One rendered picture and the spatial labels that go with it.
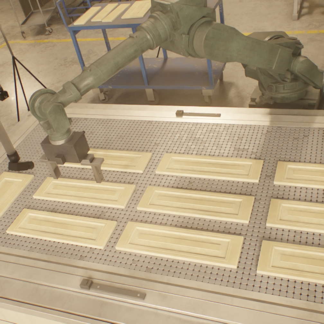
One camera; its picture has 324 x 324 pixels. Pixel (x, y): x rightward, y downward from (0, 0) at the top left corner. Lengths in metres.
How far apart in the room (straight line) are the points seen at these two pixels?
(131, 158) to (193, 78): 2.27
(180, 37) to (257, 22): 4.51
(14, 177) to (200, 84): 2.50
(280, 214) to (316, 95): 1.65
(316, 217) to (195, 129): 1.14
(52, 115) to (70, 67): 4.49
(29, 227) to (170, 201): 0.85
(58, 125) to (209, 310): 1.22
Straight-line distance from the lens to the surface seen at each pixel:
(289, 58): 3.23
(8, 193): 3.00
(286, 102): 3.61
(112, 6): 5.35
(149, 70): 5.35
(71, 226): 2.54
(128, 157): 2.90
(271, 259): 2.14
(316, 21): 6.90
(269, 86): 3.49
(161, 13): 2.60
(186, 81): 4.92
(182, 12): 2.58
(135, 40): 2.52
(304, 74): 3.30
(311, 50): 6.00
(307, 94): 3.78
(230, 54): 2.77
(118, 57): 2.46
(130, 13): 4.99
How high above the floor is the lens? 2.58
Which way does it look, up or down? 37 degrees down
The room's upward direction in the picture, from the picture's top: 12 degrees counter-clockwise
